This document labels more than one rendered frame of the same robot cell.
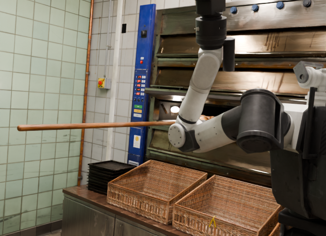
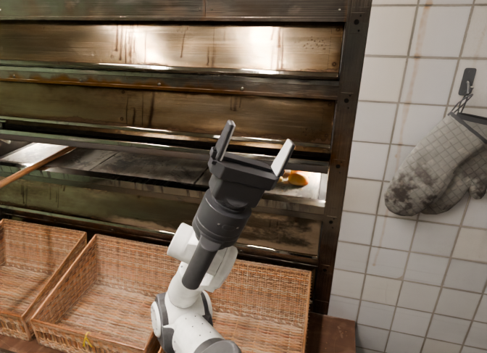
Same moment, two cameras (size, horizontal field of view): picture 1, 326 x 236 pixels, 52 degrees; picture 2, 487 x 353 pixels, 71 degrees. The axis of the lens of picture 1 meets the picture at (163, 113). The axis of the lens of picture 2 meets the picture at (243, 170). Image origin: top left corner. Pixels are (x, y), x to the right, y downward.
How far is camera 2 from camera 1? 104 cm
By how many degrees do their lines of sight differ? 31
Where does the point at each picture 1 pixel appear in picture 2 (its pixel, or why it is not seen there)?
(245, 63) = (93, 77)
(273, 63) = (135, 80)
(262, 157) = (150, 209)
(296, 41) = (160, 45)
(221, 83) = (67, 110)
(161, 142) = (11, 193)
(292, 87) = (168, 119)
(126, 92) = not seen: outside the picture
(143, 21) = not seen: outside the picture
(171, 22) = not seen: outside the picture
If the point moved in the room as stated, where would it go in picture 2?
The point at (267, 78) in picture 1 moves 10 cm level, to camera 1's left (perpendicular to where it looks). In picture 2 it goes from (132, 102) to (107, 104)
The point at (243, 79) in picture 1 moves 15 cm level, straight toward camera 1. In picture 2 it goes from (98, 103) to (90, 111)
